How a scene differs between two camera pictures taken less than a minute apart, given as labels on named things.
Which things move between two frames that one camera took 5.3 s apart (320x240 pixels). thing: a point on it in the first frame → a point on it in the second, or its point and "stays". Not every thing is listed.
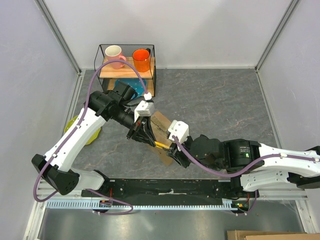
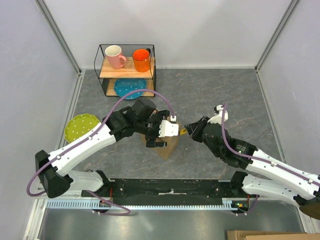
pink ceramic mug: (113, 52) stays
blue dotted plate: (135, 83) stays
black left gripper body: (139, 125) → (153, 129)
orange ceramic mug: (141, 59) stays
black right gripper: (178, 157) → (194, 128)
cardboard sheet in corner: (254, 235) stays
